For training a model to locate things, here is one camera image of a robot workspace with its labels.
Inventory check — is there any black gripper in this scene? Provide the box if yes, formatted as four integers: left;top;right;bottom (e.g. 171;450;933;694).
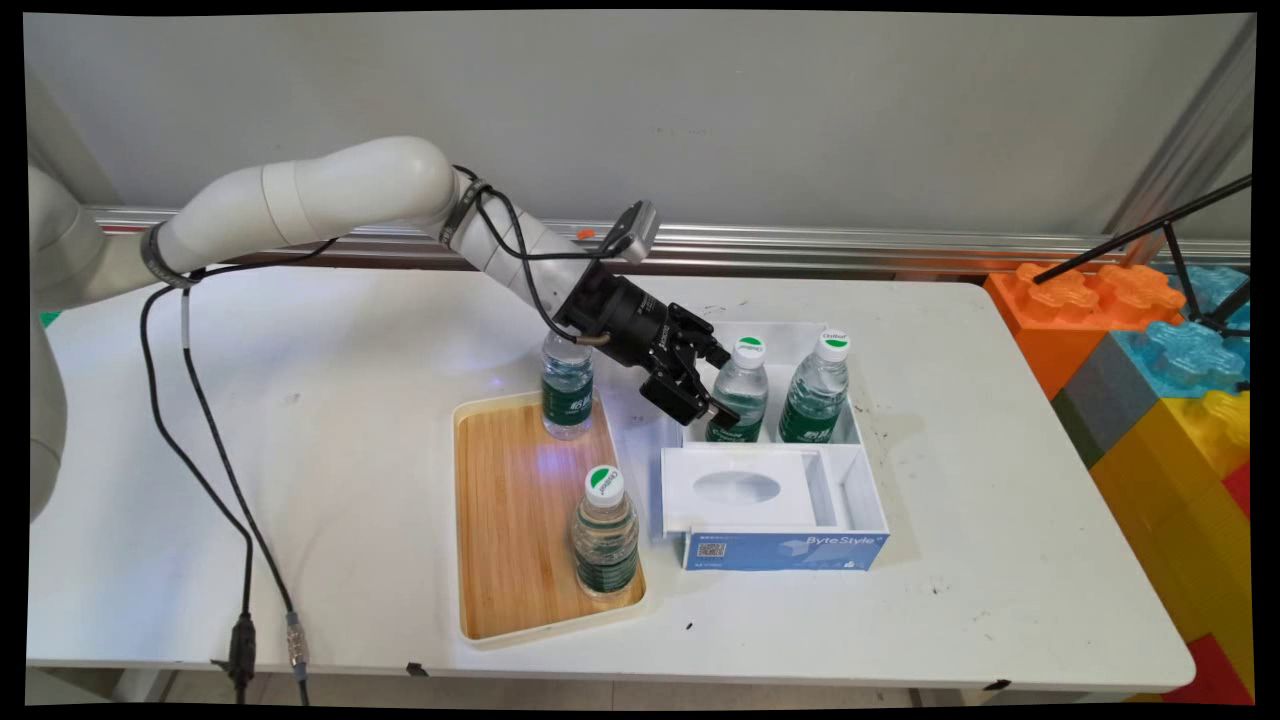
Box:
552;261;742;432

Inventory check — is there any clear water bottle green label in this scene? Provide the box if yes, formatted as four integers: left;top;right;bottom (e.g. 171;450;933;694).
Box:
539;330;597;442
778;332;853;445
569;465;642;602
704;336;772;445

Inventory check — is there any white insert with oval hole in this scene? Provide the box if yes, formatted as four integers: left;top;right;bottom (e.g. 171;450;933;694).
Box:
661;446;824;537

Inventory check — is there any white box with blue print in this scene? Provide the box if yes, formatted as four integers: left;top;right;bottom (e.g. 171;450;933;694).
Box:
675;319;892;574

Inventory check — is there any wooden tray with cream rim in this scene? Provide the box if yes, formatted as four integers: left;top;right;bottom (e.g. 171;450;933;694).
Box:
452;389;649;652

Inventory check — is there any orange foam block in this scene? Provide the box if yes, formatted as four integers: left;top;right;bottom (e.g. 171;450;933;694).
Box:
984;261;1189;402

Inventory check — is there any grey foam block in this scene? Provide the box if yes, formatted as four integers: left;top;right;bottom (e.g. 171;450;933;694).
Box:
1049;334;1162;472

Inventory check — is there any black tripod stand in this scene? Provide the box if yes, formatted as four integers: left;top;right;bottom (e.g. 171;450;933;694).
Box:
1034;174;1254;392

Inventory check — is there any light blue foam block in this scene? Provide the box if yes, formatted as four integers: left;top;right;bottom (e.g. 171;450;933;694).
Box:
1165;262;1253;319
1111;317;1253;400

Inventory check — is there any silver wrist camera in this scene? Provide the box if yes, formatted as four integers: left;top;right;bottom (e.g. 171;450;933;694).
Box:
596;199;662;267

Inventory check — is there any aluminium rail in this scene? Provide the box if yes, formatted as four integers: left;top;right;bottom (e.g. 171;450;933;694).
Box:
85;204;1252;274

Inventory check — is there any black cable strap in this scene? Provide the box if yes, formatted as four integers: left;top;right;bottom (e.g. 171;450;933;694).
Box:
139;221;202;292
437;177;494;250

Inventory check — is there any black cable with metal plug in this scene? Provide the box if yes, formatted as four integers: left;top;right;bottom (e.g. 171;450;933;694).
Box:
138;165;613;707

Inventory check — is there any aluminium frame post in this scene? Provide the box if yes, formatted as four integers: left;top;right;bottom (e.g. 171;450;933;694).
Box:
1104;14;1257;242

